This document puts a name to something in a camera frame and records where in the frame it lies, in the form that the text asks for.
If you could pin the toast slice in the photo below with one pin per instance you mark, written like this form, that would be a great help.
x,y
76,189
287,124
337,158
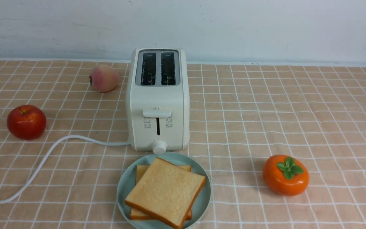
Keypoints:
x,y
138,215
166,193

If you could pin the white two-slot toaster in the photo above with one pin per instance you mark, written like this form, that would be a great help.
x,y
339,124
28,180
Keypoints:
x,y
157,100

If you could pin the pink peach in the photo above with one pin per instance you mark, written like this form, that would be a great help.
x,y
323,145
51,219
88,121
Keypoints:
x,y
104,78

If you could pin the light green round plate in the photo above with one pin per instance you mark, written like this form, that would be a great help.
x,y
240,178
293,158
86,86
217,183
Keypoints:
x,y
127,183

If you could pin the beige checkered tablecloth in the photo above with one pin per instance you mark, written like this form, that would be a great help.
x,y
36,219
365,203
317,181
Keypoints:
x,y
240,116

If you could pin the orange persimmon with green leaves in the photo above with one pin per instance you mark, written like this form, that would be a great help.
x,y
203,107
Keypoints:
x,y
285,175

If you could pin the red apple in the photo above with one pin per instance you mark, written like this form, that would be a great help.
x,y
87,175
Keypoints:
x,y
26,122

